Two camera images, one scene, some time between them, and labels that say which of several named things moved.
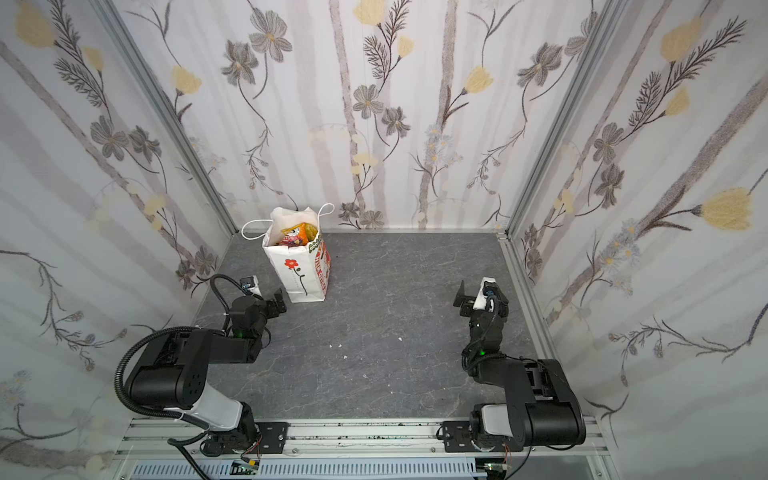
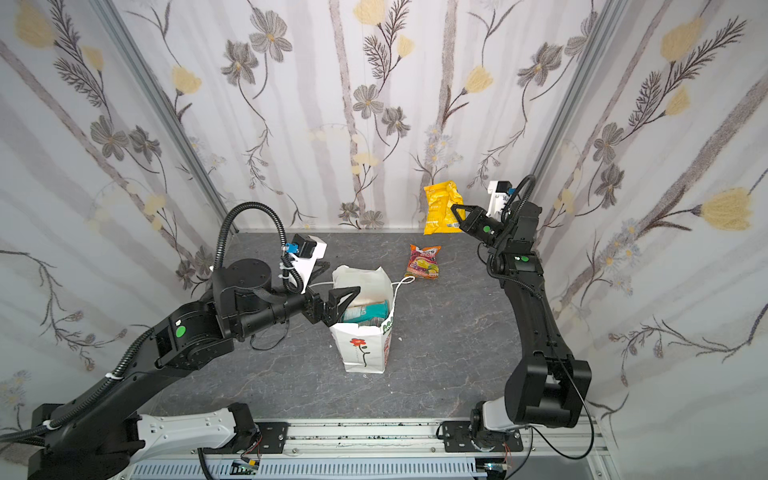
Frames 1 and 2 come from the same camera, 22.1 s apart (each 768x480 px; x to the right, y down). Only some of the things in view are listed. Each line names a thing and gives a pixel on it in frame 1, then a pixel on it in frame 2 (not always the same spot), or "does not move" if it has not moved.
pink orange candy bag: [300, 235] to [424, 262]
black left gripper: [274, 305] to [320, 306]
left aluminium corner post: [169, 103] does not move
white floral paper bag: [305, 271] to [365, 349]
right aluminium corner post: [612, 17] does not move
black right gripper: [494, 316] to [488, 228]
